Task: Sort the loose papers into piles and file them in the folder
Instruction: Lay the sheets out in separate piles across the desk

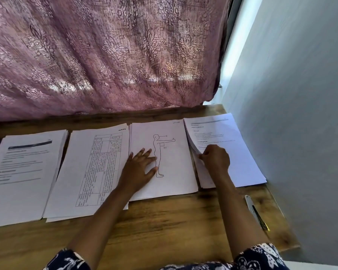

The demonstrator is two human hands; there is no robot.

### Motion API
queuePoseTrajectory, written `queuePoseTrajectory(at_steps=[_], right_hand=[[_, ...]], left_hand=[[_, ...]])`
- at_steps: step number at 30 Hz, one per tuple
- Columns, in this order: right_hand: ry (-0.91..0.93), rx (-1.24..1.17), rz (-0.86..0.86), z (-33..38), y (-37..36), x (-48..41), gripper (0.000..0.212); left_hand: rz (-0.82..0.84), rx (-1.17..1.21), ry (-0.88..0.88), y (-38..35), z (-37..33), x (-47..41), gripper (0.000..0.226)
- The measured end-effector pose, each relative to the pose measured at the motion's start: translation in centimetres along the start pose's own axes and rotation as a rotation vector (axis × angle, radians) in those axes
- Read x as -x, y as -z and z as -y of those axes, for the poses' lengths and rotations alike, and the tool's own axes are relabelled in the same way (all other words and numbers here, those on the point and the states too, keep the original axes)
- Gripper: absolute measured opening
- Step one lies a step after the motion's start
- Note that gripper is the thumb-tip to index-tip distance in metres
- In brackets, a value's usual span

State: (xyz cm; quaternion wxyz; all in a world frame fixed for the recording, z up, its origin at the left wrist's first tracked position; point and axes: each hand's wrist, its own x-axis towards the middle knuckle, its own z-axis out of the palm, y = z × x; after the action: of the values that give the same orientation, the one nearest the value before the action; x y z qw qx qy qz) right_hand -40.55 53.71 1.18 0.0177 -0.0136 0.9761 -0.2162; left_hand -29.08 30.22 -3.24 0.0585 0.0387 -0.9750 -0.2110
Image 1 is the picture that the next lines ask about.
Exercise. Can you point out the silver yellow black stapler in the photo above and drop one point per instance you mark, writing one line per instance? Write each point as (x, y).
(256, 211)

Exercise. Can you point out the person's left forearm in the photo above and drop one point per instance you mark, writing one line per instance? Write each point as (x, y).
(98, 227)

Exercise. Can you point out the person's right hand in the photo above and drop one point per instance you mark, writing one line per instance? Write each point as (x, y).
(217, 163)

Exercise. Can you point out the dark-header text paper pile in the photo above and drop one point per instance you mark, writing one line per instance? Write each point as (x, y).
(22, 182)

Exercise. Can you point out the person's left hand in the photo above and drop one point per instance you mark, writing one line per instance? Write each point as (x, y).
(135, 174)

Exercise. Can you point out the pink patterned curtain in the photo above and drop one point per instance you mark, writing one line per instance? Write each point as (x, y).
(101, 53)

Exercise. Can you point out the dark window frame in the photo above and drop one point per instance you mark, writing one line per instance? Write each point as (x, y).
(231, 31)

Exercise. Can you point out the person's right forearm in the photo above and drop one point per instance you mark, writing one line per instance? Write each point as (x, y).
(239, 216)

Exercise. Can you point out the table-print paper pile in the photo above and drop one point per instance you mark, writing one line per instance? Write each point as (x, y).
(90, 171)

